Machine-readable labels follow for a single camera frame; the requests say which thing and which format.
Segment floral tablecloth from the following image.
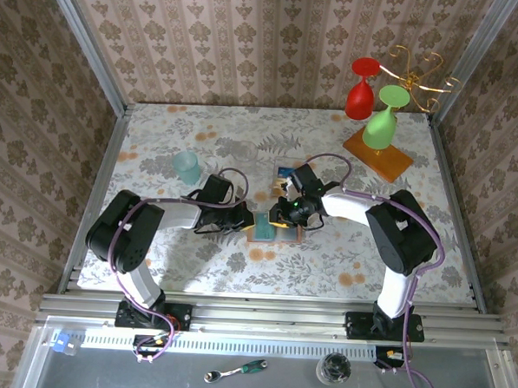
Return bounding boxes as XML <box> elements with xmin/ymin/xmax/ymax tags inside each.
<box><xmin>76</xmin><ymin>96</ymin><xmax>485</xmax><ymax>310</ymax></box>

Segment teal frosted plastic cup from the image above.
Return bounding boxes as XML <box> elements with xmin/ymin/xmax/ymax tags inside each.
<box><xmin>171</xmin><ymin>149</ymin><xmax>204</xmax><ymax>187</ymax></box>

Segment clear drinking glass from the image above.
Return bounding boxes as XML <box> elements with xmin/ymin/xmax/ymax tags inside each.
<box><xmin>230</xmin><ymin>140</ymin><xmax>261</xmax><ymax>164</ymax></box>

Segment green plastic goblet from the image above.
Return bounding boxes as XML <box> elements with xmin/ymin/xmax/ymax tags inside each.
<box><xmin>360</xmin><ymin>83</ymin><xmax>412</xmax><ymax>153</ymax></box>

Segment red plastic goblet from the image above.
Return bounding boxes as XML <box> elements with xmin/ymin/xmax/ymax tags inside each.
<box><xmin>344</xmin><ymin>56</ymin><xmax>383</xmax><ymax>122</ymax></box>

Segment clear jar dark contents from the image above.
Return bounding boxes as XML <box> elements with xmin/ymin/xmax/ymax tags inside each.
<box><xmin>315</xmin><ymin>352</ymin><xmax>353</xmax><ymax>386</ymax></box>

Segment grey metal shelf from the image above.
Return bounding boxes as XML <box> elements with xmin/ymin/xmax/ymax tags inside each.
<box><xmin>11</xmin><ymin>313</ymin><xmax>518</xmax><ymax>388</ymax></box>

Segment small blue plastic box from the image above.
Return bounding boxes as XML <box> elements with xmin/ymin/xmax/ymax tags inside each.
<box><xmin>50</xmin><ymin>332</ymin><xmax>82</xmax><ymax>358</ymax></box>

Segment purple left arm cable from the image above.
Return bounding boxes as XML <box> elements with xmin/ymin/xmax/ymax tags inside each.
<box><xmin>102</xmin><ymin>161</ymin><xmax>252</xmax><ymax>369</ymax></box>

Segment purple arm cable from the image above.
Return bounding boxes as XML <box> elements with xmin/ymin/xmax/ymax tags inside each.
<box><xmin>102</xmin><ymin>161</ymin><xmax>252</xmax><ymax>369</ymax></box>
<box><xmin>292</xmin><ymin>151</ymin><xmax>453</xmax><ymax>388</ymax></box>

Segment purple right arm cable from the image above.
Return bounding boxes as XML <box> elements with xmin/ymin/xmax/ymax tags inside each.
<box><xmin>292</xmin><ymin>151</ymin><xmax>453</xmax><ymax>388</ymax></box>

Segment gold wire rack wooden base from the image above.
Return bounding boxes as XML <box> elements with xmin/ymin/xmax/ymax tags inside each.
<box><xmin>341</xmin><ymin>42</ymin><xmax>464</xmax><ymax>187</ymax></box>

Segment aluminium table side rail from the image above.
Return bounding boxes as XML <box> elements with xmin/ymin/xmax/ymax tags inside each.
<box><xmin>416</xmin><ymin>115</ymin><xmax>497</xmax><ymax>314</ymax></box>
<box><xmin>56</xmin><ymin>101</ymin><xmax>133</xmax><ymax>299</ymax></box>

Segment white slotted cable duct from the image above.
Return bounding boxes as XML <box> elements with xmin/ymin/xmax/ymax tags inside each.
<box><xmin>80</xmin><ymin>332</ymin><xmax>377</xmax><ymax>365</ymax></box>

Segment black cable connector block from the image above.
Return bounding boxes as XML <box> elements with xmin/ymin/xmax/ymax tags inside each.
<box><xmin>131</xmin><ymin>332</ymin><xmax>171</xmax><ymax>358</ymax></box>
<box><xmin>373</xmin><ymin>345</ymin><xmax>404</xmax><ymax>370</ymax></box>

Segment green handled ratchet wrench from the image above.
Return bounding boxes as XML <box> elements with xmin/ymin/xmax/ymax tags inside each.
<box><xmin>203</xmin><ymin>356</ymin><xmax>268</xmax><ymax>386</ymax></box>

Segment aluminium frame post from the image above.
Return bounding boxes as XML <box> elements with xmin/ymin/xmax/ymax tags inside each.
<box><xmin>427</xmin><ymin>0</ymin><xmax>518</xmax><ymax>130</ymax></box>
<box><xmin>35</xmin><ymin>0</ymin><xmax>135</xmax><ymax>117</ymax></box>

